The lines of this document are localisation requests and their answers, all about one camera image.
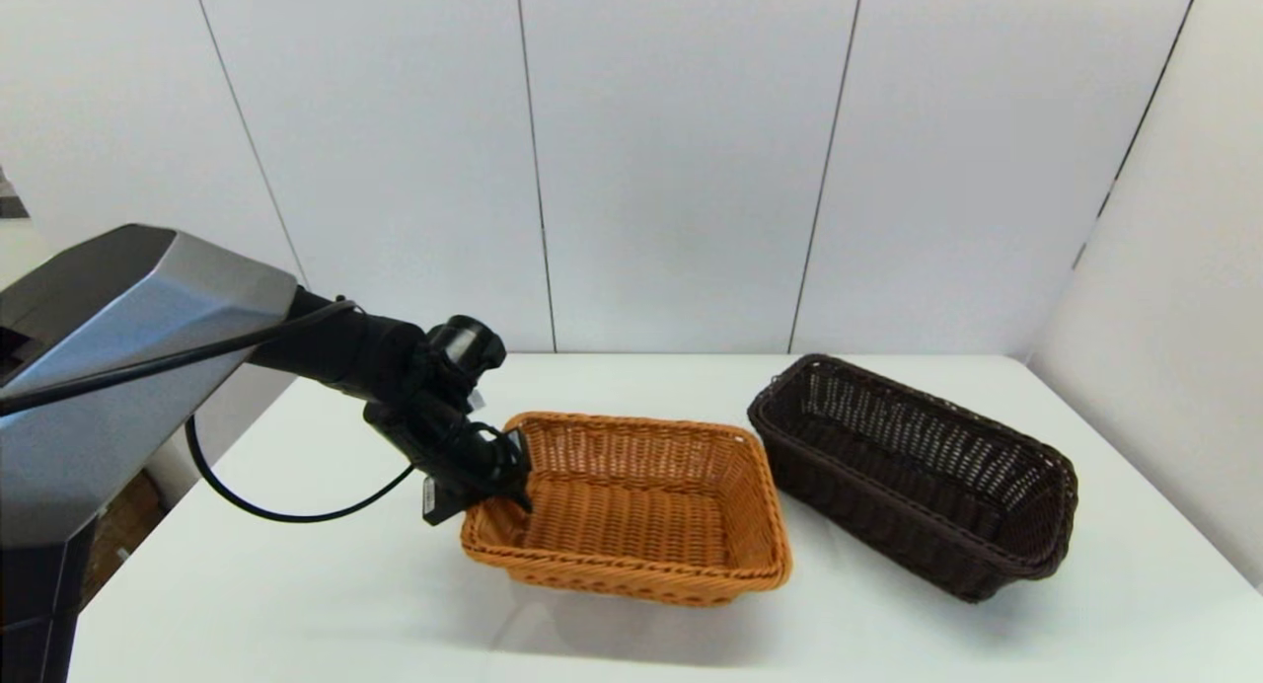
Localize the orange wicker basket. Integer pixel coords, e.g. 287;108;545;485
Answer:
460;412;793;607

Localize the dark brown wicker basket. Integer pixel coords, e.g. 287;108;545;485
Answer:
747;353;1079;603

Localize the brown cardboard box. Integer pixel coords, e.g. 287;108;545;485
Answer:
81;469;167;610

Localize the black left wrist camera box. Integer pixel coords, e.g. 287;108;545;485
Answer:
421;473;475;527

